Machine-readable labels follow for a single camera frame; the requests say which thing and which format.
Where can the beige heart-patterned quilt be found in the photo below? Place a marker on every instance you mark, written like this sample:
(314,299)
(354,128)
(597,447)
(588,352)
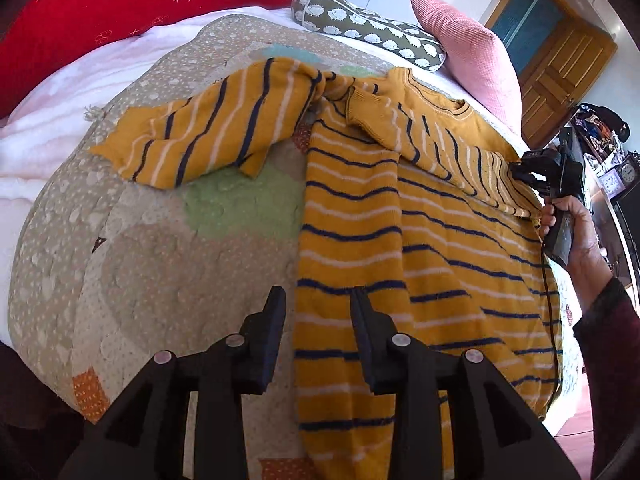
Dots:
(190,260)

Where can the red pillow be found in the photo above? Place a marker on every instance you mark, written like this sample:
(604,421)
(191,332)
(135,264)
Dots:
(115,0)

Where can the yellow striped sweater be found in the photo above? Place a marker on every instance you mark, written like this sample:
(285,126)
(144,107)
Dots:
(350,220)

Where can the white bed sheet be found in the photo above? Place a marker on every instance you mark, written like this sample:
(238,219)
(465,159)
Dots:
(60,105)

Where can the person's right hand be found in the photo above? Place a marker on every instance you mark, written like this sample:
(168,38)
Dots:
(590,250)

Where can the person's right forearm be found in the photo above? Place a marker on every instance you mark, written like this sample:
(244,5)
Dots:
(612,360)

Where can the pink ribbed pillow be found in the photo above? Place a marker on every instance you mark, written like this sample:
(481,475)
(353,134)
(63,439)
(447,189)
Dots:
(470,55)

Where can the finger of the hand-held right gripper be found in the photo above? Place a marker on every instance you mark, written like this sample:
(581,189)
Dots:
(527,175)

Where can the wooden door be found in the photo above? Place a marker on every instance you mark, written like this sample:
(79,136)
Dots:
(565,80)

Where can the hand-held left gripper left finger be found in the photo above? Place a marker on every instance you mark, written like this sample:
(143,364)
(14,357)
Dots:
(270,345)

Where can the small white square clock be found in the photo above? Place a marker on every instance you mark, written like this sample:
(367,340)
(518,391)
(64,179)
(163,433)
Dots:
(610,181)

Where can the pile of shelf clutter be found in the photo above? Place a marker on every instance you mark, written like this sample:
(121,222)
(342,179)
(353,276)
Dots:
(597,127)

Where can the dark round clock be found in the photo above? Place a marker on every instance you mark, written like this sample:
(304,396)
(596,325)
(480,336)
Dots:
(628,172)

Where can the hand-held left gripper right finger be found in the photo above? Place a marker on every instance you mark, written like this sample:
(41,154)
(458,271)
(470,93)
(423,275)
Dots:
(364,345)

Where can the black television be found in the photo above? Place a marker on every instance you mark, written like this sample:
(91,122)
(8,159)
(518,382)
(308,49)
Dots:
(629,230)

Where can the olive hedgehog-print bolster pillow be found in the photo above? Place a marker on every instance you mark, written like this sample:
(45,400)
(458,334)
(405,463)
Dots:
(370,27)

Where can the blue glass door panel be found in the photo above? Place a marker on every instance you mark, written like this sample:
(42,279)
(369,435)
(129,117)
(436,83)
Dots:
(525,15)

